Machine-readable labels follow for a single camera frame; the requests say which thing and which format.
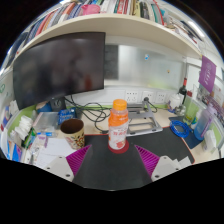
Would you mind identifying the floral ceramic mug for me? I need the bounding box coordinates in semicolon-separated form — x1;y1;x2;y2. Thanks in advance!
59;118;86;150

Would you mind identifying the small white paper slip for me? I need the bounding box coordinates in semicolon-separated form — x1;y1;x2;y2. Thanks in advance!
178;155;193;168

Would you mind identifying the coiled blue cable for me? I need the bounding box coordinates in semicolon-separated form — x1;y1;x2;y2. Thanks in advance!
169;119;190;138

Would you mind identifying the orange-capped drink bottle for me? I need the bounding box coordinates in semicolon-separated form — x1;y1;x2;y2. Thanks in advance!
107;98;130;151

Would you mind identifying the white round jar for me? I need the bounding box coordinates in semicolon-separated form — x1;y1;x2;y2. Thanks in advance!
168;94;183;112

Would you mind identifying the white paper sheet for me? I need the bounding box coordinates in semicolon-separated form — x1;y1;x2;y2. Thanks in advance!
33;137;78;169

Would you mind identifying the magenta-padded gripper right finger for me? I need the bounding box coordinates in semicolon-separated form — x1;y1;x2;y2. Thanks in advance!
134;144;183;183

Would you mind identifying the black cable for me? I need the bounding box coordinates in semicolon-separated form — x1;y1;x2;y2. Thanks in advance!
64;95;112;133

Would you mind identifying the black computer monitor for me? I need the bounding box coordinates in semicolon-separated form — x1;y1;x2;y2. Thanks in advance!
12;31;107;113

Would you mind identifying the purple water bottle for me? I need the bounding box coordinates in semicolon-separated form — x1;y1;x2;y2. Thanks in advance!
193;105;216;142

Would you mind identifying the small white box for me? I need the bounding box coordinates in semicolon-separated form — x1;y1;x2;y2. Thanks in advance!
203;129;218;153

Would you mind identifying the clear plastic box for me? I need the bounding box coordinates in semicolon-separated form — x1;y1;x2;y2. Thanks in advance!
33;111;62;134

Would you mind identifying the white wall socket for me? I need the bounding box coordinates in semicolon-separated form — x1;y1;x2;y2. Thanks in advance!
155;91;168;105
141;90;155;104
125;90;140;104

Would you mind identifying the flat round red coaster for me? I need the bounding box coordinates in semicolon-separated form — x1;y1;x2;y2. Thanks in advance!
107;139;130;155

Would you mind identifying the purple pennant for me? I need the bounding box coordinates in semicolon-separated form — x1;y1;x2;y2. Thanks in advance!
198;54;218;94

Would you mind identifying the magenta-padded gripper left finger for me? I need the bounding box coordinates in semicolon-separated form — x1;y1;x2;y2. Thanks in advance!
43;144;93;183

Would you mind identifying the small blue box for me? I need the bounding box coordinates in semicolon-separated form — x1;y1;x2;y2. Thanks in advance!
58;107;78;126

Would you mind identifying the grey metal laptop stand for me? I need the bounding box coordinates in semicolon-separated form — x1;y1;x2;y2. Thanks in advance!
124;101;161;137

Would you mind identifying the shelf full of books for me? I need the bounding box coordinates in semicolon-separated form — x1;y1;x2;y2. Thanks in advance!
14;0;204;61

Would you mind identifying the dark wine bottle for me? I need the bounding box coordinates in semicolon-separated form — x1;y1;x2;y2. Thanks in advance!
178;77;188;105

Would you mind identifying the blue round container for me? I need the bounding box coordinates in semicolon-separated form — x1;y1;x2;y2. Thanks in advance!
35;100;54;114

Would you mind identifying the stack of white napkins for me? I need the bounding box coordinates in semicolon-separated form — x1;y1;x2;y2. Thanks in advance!
18;114;34;133

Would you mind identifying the black desk mat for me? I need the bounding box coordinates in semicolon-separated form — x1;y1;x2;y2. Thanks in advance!
71;126;195;191

